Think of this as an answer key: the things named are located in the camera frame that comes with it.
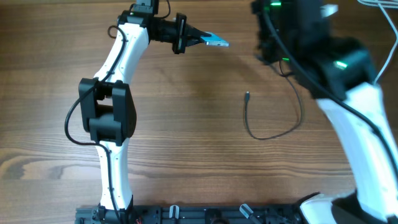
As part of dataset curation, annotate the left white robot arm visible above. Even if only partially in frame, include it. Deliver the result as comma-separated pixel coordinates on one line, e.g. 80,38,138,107
64,1,215,223

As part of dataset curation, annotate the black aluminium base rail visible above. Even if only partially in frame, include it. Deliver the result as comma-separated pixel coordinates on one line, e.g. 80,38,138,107
75,203,305,224

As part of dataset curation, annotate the white power strip cord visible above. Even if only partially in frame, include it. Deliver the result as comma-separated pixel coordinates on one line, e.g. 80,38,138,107
373,0,398,85

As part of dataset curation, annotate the black charger cable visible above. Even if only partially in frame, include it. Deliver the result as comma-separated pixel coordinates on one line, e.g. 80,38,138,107
244,58,304,141

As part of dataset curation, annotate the blue Galaxy smartphone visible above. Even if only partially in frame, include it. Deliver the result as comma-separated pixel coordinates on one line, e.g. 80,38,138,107
200,32,229,47

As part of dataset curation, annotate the white cables top corner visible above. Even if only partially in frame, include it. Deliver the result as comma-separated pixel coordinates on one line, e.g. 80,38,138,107
356,0,398,9

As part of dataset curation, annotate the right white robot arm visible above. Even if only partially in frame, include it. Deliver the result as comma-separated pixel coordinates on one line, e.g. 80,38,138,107
251,0,397,223

